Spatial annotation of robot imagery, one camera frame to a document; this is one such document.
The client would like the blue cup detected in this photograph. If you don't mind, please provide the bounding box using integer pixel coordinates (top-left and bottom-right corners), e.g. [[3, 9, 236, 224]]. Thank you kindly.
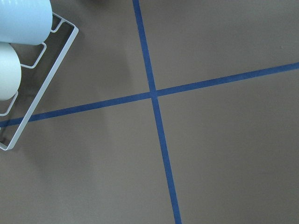
[[0, 0, 53, 45]]

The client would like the white wire cup rack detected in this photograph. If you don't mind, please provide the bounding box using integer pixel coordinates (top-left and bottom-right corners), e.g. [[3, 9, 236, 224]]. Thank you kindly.
[[0, 13, 79, 151]]

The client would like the white cup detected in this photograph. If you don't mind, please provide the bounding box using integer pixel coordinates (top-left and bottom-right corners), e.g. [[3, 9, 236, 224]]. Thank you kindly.
[[0, 42, 21, 101]]

